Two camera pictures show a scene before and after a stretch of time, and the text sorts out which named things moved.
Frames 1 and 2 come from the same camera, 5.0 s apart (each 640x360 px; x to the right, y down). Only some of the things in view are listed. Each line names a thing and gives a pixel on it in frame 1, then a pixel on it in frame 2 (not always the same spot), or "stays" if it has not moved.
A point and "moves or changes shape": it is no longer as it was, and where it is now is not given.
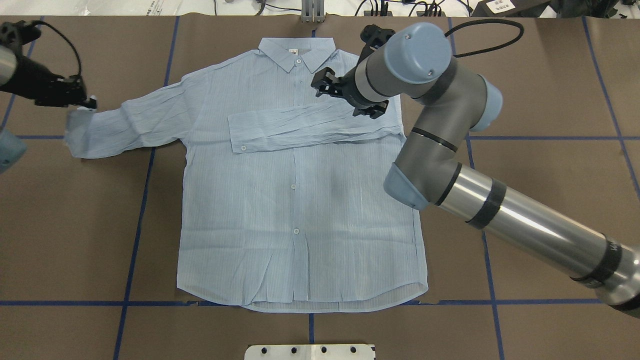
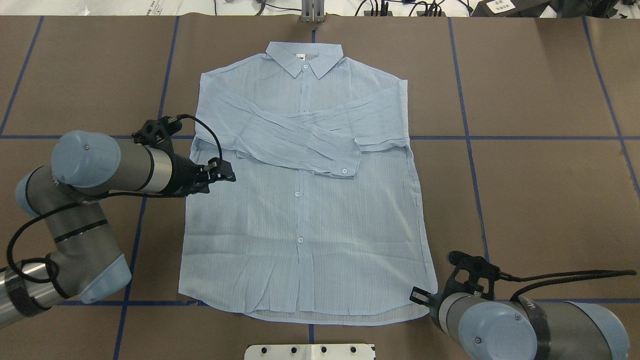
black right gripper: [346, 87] -> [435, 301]
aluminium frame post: [313, 11] stays
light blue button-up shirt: [284, 206] moves or changes shape
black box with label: [510, 8] stays
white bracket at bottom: [310, 352] stays
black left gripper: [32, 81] -> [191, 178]
